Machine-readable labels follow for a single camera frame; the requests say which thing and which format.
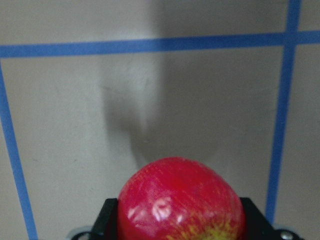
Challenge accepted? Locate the dark red apple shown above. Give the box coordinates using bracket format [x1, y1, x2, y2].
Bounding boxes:
[117, 157, 246, 240]

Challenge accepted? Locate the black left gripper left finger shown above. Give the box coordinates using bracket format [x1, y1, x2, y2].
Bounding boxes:
[91, 198, 118, 237]

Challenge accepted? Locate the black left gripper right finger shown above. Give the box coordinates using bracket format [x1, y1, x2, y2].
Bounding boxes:
[240, 197, 274, 240]

